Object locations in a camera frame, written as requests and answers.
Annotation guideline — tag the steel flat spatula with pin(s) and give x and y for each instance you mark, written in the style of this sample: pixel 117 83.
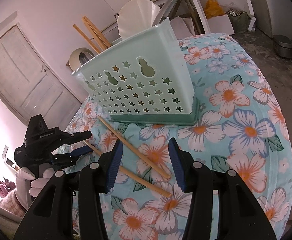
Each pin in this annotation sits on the steel flat spatula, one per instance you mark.
pixel 164 12

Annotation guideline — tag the white door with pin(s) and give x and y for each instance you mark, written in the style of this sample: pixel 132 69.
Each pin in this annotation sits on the white door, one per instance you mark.
pixel 28 87

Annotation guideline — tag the white long desk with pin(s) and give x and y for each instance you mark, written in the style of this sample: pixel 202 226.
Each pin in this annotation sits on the white long desk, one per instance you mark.
pixel 195 8

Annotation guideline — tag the floral blue tablecloth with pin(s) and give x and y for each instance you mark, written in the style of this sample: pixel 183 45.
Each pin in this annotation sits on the floral blue tablecloth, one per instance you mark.
pixel 240 126

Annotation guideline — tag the yellow plastic bag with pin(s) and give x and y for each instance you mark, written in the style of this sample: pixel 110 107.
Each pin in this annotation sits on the yellow plastic bag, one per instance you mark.
pixel 213 9

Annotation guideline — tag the white gloved left hand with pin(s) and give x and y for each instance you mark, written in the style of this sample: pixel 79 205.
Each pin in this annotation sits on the white gloved left hand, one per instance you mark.
pixel 27 186

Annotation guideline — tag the checkered sleeve left forearm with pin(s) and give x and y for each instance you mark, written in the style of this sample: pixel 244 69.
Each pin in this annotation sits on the checkered sleeve left forearm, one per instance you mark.
pixel 11 204

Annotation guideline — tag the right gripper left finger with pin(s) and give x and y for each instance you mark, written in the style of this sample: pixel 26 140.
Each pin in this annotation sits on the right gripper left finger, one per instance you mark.
pixel 50 215

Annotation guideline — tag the mint green utensil caddy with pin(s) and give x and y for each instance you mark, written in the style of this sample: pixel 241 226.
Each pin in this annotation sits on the mint green utensil caddy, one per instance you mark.
pixel 143 79

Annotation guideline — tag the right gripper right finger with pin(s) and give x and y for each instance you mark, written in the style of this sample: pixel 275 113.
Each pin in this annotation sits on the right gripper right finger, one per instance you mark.
pixel 240 214

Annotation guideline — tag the grey refrigerator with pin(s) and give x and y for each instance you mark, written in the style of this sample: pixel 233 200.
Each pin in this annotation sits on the grey refrigerator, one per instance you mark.
pixel 273 17

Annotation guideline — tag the white cardboard box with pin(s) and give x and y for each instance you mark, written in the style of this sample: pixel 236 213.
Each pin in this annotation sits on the white cardboard box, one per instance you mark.
pixel 221 24

